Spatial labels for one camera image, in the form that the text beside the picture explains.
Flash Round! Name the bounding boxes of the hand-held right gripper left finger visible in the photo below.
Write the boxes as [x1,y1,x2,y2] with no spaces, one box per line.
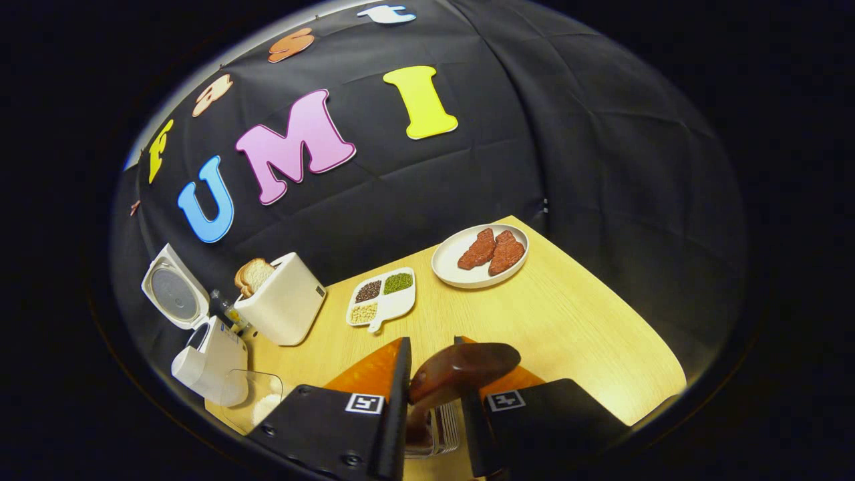
[246,336,413,481]

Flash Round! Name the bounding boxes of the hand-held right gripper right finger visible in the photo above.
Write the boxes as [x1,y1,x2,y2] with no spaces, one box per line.
[454,336,632,478]

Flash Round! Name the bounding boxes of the metal wire chopstick holder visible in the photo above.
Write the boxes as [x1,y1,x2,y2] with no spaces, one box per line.
[405,401,462,458]

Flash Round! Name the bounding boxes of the brown wooden spoon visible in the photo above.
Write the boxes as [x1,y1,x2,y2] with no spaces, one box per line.
[406,342,522,450]

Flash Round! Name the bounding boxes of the white rice heap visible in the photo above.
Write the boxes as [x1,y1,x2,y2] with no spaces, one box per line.
[250,394,283,425]

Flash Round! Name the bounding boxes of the clear plastic rice box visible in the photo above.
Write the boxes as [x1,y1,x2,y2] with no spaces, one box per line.
[220,369,285,435]

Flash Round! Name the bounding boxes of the white rice cooker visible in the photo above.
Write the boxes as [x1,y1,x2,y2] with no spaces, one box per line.
[141,244,249,407]

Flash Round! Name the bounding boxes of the white divided grain dish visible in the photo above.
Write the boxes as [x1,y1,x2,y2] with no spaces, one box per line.
[345,267,416,334]

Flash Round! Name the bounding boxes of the white round plate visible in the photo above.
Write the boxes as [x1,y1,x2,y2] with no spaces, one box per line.
[431,223,530,289]

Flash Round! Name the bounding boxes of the white toaster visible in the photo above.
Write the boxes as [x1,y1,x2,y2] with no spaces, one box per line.
[234,252,327,347]

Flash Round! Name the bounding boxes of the red meat piece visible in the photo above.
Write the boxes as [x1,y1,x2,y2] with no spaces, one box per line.
[488,230,526,277]
[458,228,497,271]

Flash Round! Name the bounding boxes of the small clear glass bottle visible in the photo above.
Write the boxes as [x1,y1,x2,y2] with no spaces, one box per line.
[209,289,258,338]

